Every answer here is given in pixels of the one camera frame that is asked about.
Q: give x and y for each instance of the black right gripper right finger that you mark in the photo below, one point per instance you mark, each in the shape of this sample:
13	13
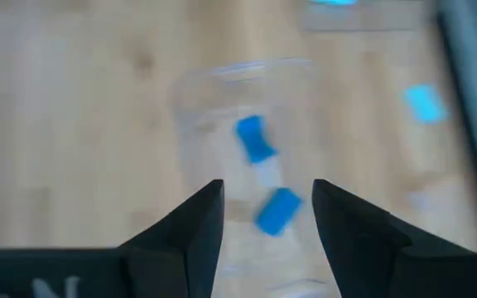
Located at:
362	248

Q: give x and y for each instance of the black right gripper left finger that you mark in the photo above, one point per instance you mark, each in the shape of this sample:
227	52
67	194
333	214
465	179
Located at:
189	244

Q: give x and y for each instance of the blue block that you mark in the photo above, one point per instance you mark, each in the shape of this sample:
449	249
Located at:
255	138
278	212

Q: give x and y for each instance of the teal block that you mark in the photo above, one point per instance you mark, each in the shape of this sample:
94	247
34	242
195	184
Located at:
425	104
333	2

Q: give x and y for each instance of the clear plastic bin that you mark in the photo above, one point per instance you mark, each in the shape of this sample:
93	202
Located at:
379	18
205	165

